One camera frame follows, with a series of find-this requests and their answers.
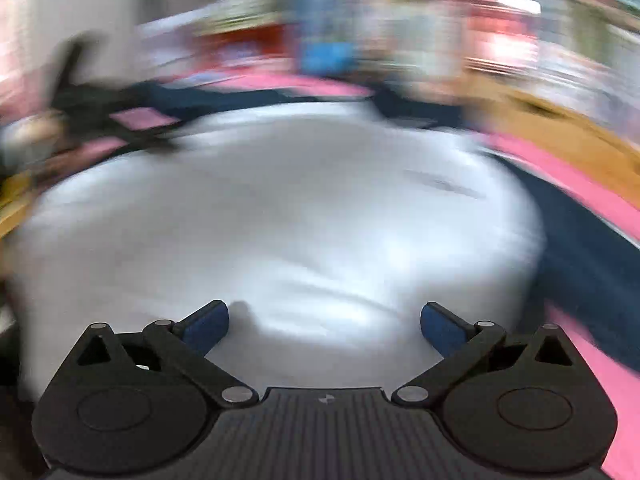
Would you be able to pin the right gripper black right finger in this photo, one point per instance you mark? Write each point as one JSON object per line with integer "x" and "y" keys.
{"x": 463, "y": 346}

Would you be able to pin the pink patterned table cloth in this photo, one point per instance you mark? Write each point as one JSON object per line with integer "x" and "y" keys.
{"x": 575, "y": 189}

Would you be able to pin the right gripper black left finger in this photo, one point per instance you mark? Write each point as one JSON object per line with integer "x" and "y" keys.
{"x": 183, "y": 346}

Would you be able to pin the white and navy jacket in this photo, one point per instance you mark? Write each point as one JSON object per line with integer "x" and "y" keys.
{"x": 300, "y": 219}

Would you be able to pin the wooden drawer organizer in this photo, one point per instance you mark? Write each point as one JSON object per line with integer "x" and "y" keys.
{"x": 567, "y": 135}

